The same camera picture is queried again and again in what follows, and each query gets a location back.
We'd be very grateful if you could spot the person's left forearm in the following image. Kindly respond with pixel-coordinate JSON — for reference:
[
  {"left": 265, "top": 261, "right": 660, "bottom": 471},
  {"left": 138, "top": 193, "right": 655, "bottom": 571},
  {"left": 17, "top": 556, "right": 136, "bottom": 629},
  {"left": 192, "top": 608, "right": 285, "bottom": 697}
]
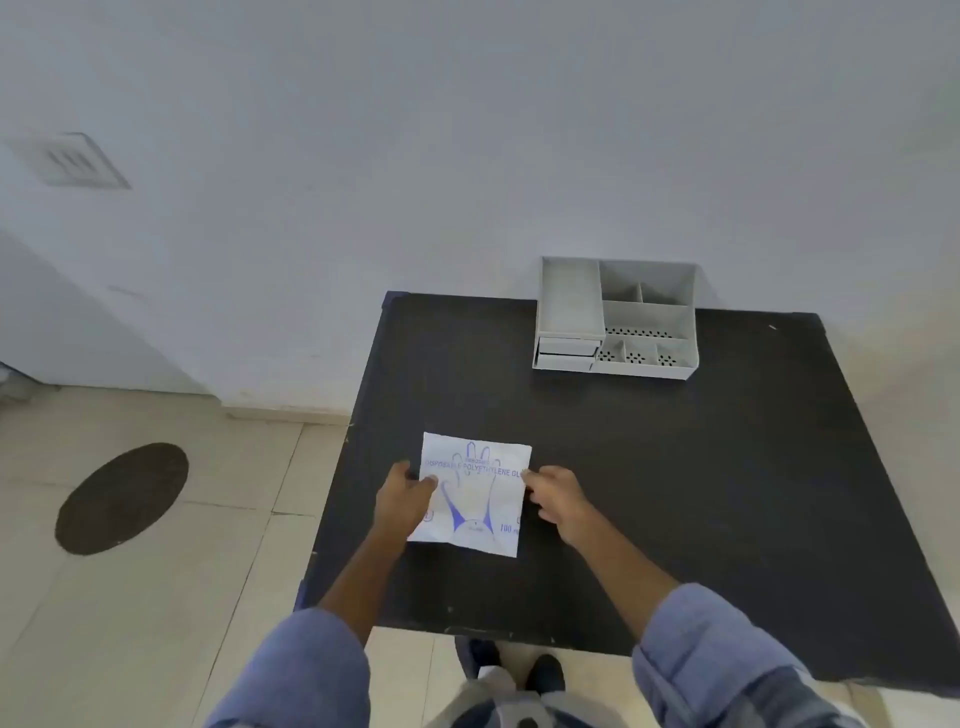
[{"left": 206, "top": 522, "right": 412, "bottom": 728}]

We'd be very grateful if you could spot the person's right forearm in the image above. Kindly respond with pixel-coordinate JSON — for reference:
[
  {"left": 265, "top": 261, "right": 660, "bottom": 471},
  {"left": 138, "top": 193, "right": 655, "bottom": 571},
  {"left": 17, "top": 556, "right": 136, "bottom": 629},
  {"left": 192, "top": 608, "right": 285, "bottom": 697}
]
[{"left": 560, "top": 515, "right": 871, "bottom": 728}]

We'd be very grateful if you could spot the grey plastic desk organizer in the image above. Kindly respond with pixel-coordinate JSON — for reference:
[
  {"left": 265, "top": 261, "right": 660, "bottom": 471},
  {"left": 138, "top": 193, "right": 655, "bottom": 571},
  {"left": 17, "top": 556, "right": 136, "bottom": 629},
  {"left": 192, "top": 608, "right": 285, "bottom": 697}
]
[{"left": 532, "top": 256, "right": 700, "bottom": 382}]

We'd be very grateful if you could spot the person's black left shoe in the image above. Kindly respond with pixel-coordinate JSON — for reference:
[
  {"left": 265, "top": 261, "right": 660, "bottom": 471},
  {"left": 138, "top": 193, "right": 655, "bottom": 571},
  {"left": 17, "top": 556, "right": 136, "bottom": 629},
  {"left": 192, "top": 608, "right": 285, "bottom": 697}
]
[{"left": 455, "top": 635, "right": 502, "bottom": 680}]

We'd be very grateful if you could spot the person's black right shoe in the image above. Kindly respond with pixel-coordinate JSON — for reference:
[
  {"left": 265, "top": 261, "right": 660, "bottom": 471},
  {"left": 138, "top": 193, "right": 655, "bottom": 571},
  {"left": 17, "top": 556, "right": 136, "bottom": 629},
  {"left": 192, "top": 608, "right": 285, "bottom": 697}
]
[{"left": 524, "top": 654, "right": 567, "bottom": 695}]

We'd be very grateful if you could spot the person's left hand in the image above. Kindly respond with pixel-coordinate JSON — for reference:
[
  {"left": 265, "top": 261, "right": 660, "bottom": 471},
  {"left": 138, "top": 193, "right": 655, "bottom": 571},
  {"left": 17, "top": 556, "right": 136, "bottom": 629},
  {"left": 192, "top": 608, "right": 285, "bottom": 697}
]
[{"left": 372, "top": 460, "right": 439, "bottom": 541}]

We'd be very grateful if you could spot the person's black shoe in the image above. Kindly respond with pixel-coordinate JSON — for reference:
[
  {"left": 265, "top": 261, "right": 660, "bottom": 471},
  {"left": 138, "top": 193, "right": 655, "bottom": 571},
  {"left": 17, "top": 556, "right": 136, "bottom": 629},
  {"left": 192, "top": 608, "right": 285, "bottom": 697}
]
[
  {"left": 455, "top": 635, "right": 502, "bottom": 680},
  {"left": 524, "top": 654, "right": 567, "bottom": 695}
]

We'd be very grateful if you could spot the person's right hand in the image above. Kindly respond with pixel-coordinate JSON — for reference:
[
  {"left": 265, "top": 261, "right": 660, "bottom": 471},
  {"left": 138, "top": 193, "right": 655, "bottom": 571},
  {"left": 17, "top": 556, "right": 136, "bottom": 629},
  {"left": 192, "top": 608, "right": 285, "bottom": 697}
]
[{"left": 522, "top": 465, "right": 602, "bottom": 547}]

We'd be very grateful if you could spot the white paper glove packet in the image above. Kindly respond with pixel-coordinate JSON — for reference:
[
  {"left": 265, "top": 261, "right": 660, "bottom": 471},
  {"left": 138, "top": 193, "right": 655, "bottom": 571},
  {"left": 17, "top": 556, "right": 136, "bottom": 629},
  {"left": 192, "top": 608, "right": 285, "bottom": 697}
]
[{"left": 407, "top": 431, "right": 534, "bottom": 559}]

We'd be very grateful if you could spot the dark round floor cover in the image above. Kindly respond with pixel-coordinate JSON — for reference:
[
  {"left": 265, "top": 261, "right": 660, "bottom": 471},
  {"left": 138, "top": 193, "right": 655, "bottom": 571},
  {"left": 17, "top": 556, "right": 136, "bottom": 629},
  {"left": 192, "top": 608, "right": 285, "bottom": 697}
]
[{"left": 54, "top": 442, "right": 190, "bottom": 557}]

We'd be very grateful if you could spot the white wall vent grille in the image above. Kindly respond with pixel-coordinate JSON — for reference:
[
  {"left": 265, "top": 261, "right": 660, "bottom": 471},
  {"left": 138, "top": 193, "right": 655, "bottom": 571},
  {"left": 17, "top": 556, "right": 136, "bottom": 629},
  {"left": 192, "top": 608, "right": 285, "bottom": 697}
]
[{"left": 11, "top": 133, "right": 133, "bottom": 190}]

